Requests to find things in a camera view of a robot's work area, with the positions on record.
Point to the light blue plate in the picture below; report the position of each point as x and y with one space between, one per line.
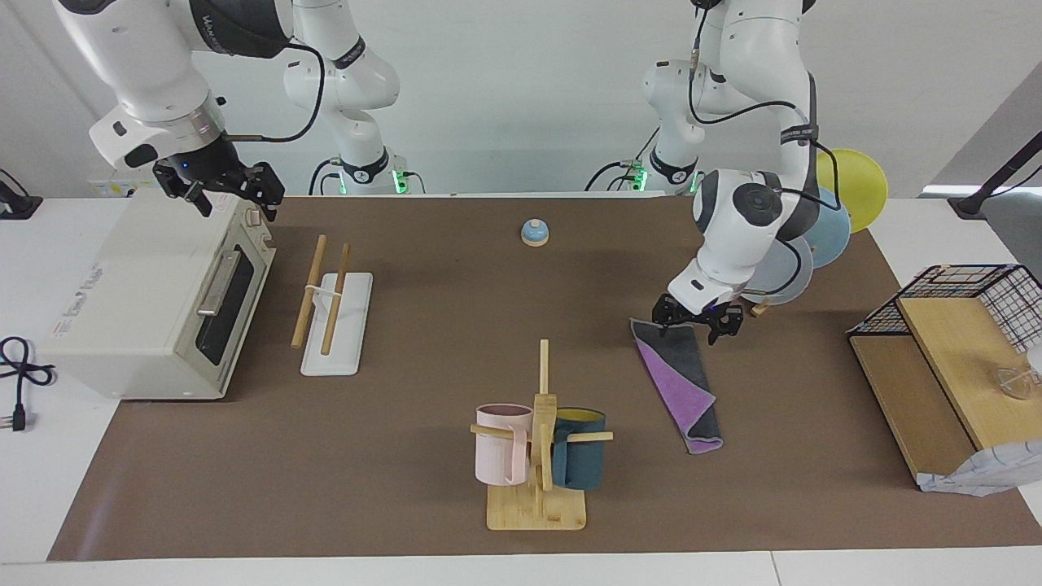
830 232

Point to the brown table mat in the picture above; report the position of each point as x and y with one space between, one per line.
407 456

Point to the wooden plate rack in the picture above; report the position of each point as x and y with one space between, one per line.
759 309

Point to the pink mug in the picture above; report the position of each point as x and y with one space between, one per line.
501 448

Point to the beige toaster oven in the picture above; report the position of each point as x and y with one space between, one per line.
138 293

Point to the small blue lidded jar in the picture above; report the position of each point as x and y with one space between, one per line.
535 233

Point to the clear glass object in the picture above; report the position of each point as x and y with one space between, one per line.
1013 378

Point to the yellow plate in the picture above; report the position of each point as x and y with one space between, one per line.
859 187

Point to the black clamp mount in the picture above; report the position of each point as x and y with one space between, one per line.
16 203

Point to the white power strip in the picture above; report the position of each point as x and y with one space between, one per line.
114 185

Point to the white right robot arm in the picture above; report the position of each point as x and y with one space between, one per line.
155 73

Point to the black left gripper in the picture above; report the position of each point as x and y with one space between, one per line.
702 309

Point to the grey plate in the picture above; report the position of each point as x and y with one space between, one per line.
785 273

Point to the purple and grey towel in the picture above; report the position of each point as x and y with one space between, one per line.
684 382

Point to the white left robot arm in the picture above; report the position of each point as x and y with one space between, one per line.
749 220

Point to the wooden mug tree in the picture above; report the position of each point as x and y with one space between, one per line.
537 509

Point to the white towel rack wooden bars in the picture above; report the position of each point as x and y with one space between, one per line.
334 334

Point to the wooden shelf box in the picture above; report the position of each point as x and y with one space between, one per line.
920 399

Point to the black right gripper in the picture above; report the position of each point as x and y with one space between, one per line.
199 163

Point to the dark teal mug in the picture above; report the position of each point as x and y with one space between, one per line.
580 452

